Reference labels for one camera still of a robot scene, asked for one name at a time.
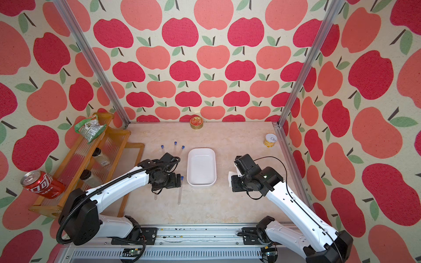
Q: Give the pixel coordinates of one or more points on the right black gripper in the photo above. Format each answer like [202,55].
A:
[234,186]

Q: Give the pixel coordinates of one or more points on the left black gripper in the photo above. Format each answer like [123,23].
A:
[175,182]

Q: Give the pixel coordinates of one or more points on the white wipe cloth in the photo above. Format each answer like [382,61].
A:
[230,175]

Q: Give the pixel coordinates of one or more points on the white rectangular tray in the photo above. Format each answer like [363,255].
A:
[201,167]

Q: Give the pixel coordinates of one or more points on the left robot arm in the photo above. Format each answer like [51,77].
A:
[82,219]

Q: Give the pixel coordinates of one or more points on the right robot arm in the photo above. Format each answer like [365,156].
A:
[315,240]

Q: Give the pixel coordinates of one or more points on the yellow white can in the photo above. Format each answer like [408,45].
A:
[270,140]

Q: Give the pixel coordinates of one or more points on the wooden shelf rack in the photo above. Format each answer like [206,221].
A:
[112,141]

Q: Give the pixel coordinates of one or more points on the red gold round tin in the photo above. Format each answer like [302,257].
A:
[196,122]

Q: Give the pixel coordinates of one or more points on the glass spice jar upper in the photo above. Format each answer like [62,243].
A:
[100,157]

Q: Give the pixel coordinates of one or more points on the glass spice jar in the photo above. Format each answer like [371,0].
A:
[90,179]
[100,157]

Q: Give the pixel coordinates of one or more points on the glass spice jar lower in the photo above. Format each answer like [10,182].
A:
[90,179]

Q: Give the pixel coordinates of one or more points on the green snack bag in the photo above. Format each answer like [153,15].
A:
[90,128]

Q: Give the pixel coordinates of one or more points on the red cola can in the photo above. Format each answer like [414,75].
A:
[43,184]

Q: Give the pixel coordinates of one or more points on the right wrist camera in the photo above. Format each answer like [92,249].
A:
[246,165]

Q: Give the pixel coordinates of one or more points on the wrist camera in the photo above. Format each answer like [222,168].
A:
[246,165]
[167,158]

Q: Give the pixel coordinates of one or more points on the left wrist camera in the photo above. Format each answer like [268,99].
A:
[167,158]

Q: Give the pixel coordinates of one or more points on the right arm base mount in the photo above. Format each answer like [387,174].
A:
[255,236]

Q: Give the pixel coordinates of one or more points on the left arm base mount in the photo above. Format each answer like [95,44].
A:
[139,235]

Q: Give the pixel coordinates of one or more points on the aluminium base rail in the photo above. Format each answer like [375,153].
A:
[210,243]

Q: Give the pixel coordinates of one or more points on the left aluminium frame post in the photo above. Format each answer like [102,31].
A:
[76,31]

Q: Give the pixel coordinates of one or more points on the aluminium frame post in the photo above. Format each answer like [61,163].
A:
[76,31]
[314,51]

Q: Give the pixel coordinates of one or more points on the right aluminium frame post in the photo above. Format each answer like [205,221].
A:
[314,51]

